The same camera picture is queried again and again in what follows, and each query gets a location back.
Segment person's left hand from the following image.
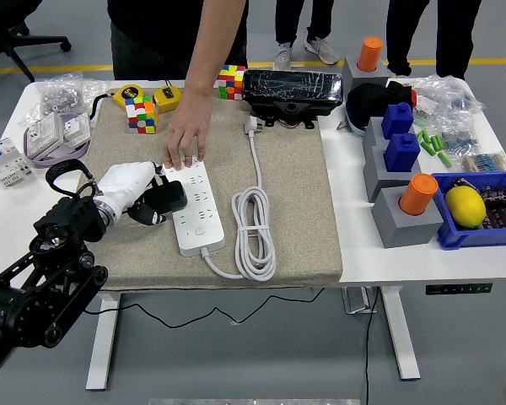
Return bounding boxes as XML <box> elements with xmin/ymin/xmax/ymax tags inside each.
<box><xmin>164</xmin><ymin>110</ymin><xmax>212</xmax><ymax>171</ymax></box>

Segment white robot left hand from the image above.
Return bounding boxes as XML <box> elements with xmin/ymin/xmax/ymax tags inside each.
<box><xmin>95</xmin><ymin>159</ymin><xmax>172</xmax><ymax>227</ymax></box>

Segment black power adapter plug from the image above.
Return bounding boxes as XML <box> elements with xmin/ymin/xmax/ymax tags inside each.
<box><xmin>145</xmin><ymin>180</ymin><xmax>189</xmax><ymax>214</ymax></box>

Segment white power strip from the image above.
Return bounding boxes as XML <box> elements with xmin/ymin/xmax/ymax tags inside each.
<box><xmin>164</xmin><ymin>162</ymin><xmax>227</xmax><ymax>257</ymax></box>

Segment thin black adapter cord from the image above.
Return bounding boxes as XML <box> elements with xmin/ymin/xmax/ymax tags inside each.
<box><xmin>83</xmin><ymin>288</ymin><xmax>325</xmax><ymax>330</ymax></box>

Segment square yellow tape measure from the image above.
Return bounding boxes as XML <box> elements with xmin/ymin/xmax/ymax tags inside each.
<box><xmin>153</xmin><ymin>85</ymin><xmax>183</xmax><ymax>114</ymax></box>

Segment colourful puzzle cube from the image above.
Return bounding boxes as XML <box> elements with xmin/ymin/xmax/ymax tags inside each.
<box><xmin>218</xmin><ymin>64</ymin><xmax>246</xmax><ymax>101</ymax></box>
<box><xmin>123</xmin><ymin>94</ymin><xmax>159</xmax><ymax>135</ymax></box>

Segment small white socket panel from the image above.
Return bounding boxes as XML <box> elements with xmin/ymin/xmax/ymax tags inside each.
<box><xmin>61</xmin><ymin>111</ymin><xmax>92</xmax><ymax>147</ymax></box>

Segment round yellow tape measure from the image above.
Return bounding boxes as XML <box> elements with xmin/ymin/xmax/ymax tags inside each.
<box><xmin>87</xmin><ymin>83</ymin><xmax>147</xmax><ymax>127</ymax></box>

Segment empty clear plastic bag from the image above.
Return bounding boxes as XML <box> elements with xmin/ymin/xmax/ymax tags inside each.
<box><xmin>82</xmin><ymin>78</ymin><xmax>110</xmax><ymax>105</ymax></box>

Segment clear bag of screws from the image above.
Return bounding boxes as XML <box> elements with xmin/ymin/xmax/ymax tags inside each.
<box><xmin>19</xmin><ymin>72</ymin><xmax>85</xmax><ymax>127</ymax></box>

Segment person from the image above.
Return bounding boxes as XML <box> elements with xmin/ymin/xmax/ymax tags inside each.
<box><xmin>272</xmin><ymin>0</ymin><xmax>341</xmax><ymax>72</ymax></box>
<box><xmin>385</xmin><ymin>0</ymin><xmax>482</xmax><ymax>80</ymax></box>
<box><xmin>107</xmin><ymin>0</ymin><xmax>250</xmax><ymax>81</ymax></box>

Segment grey-brown mat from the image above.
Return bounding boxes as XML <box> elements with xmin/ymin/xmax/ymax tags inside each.
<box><xmin>53</xmin><ymin>87</ymin><xmax>343</xmax><ymax>292</ymax></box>

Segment black plastic-wrapped box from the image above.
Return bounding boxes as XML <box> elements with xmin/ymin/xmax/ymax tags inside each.
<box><xmin>240</xmin><ymin>68</ymin><xmax>345</xmax><ymax>107</ymax></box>

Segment white circuit breaker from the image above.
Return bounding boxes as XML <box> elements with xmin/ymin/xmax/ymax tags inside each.
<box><xmin>0</xmin><ymin>137</ymin><xmax>35</xmax><ymax>189</ymax></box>

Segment grey square block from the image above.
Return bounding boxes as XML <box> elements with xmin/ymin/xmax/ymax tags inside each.
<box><xmin>361</xmin><ymin>116</ymin><xmax>391</xmax><ymax>155</ymax></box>
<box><xmin>370</xmin><ymin>185</ymin><xmax>444</xmax><ymax>249</ymax></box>
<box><xmin>343</xmin><ymin>55</ymin><xmax>390</xmax><ymax>92</ymax></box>
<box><xmin>362</xmin><ymin>145</ymin><xmax>423</xmax><ymax>203</ymax></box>

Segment black cloth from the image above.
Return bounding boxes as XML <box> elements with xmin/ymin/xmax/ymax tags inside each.
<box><xmin>345</xmin><ymin>79</ymin><xmax>414</xmax><ymax>130</ymax></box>

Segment orange cylinder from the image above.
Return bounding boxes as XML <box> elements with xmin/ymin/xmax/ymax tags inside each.
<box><xmin>398</xmin><ymin>172</ymin><xmax>439</xmax><ymax>216</ymax></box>
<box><xmin>357</xmin><ymin>36</ymin><xmax>384</xmax><ymax>73</ymax></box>

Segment black office chair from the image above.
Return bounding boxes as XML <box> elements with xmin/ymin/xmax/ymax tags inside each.
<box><xmin>0</xmin><ymin>0</ymin><xmax>73</xmax><ymax>84</ymax></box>

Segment blue peg block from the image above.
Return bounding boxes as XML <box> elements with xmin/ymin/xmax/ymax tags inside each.
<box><xmin>382</xmin><ymin>132</ymin><xmax>421</xmax><ymax>173</ymax></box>
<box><xmin>380</xmin><ymin>101</ymin><xmax>414</xmax><ymax>140</ymax></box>

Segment white desk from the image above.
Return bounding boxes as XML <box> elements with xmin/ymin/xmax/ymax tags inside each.
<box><xmin>0</xmin><ymin>78</ymin><xmax>506</xmax><ymax>392</ymax></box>

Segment silver metal box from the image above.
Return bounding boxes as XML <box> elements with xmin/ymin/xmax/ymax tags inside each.
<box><xmin>341</xmin><ymin>286</ymin><xmax>379</xmax><ymax>316</ymax></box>

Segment clear bag of blue parts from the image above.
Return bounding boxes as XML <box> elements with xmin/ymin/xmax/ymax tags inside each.
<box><xmin>411</xmin><ymin>74</ymin><xmax>487</xmax><ymax>117</ymax></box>
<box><xmin>412</xmin><ymin>113</ymin><xmax>480</xmax><ymax>155</ymax></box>

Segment black clip tool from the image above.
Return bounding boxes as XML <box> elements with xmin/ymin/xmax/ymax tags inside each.
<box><xmin>449</xmin><ymin>176</ymin><xmax>476</xmax><ymax>195</ymax></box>

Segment yellow lemon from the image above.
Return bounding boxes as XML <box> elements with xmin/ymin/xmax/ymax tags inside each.
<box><xmin>444</xmin><ymin>185</ymin><xmax>487</xmax><ymax>230</ymax></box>

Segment blue plastic bin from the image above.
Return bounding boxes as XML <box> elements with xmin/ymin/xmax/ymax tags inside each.
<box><xmin>430</xmin><ymin>170</ymin><xmax>506</xmax><ymax>251</ymax></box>

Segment clear bag of resistors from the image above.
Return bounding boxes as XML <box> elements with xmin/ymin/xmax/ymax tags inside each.
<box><xmin>461</xmin><ymin>150</ymin><xmax>506</xmax><ymax>173</ymax></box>

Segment black desk control panel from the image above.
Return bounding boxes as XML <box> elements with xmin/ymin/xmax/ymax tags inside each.
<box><xmin>424</xmin><ymin>282</ymin><xmax>493</xmax><ymax>295</ymax></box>

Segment dark maroon capacitors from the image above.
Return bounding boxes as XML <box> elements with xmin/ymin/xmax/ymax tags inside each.
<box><xmin>478</xmin><ymin>185</ymin><xmax>506</xmax><ymax>231</ymax></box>

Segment white power strip cord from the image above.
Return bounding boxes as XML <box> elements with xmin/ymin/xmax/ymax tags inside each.
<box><xmin>199</xmin><ymin>116</ymin><xmax>277</xmax><ymax>281</ymax></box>

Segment large white switch panel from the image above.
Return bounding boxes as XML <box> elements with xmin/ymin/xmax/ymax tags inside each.
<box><xmin>26</xmin><ymin>111</ymin><xmax>67</xmax><ymax>161</ymax></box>

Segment black mounting bracket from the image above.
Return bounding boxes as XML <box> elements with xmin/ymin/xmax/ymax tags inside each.
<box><xmin>248</xmin><ymin>99</ymin><xmax>336</xmax><ymax>130</ymax></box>

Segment black hanging power cable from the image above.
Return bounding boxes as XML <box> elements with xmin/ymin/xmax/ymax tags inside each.
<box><xmin>364</xmin><ymin>286</ymin><xmax>380</xmax><ymax>405</ymax></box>

